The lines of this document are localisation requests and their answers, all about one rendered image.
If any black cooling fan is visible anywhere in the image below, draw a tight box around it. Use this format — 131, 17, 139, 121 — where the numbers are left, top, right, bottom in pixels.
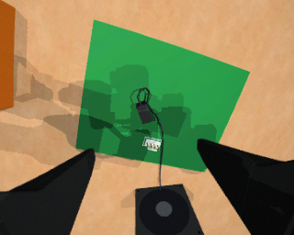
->
135, 184, 204, 235

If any black cable with plug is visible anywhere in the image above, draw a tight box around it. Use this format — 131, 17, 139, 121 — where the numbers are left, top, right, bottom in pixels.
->
136, 87, 164, 191

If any green circuit board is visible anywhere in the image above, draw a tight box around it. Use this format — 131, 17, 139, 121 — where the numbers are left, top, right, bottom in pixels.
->
75, 20, 250, 173

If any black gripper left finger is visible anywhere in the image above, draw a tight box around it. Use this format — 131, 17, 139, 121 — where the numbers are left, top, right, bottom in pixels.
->
0, 149, 96, 235

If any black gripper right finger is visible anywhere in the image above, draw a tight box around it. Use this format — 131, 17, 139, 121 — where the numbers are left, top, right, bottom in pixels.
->
197, 139, 294, 235

